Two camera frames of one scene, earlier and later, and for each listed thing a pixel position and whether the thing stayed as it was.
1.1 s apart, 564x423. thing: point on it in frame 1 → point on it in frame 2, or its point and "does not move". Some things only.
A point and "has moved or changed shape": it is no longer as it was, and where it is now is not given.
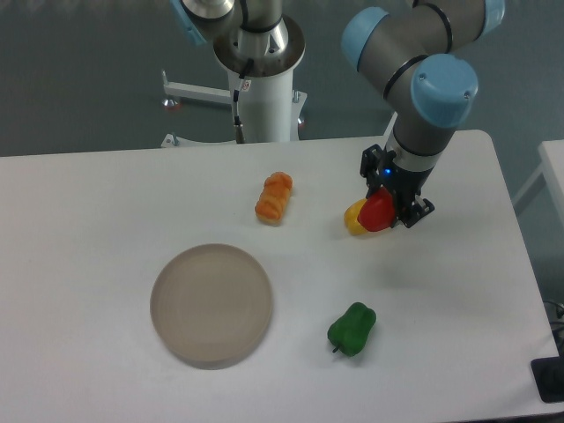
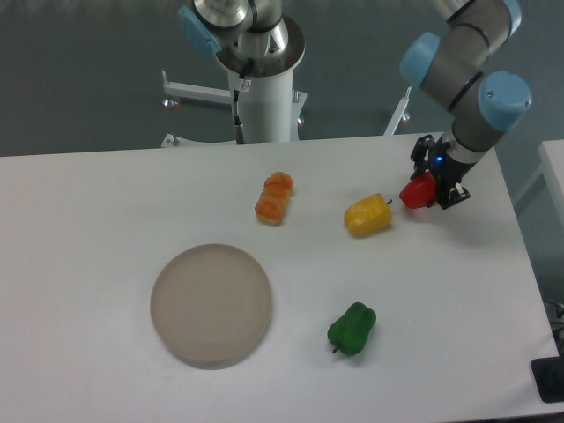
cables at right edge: x=555 y=313 does not move
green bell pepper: x=351 y=330 does not move
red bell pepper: x=377 y=211 has moved or changed shape
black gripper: x=404 y=185 → x=448 y=173
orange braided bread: x=273 y=197 does not move
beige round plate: x=211 y=305 does not move
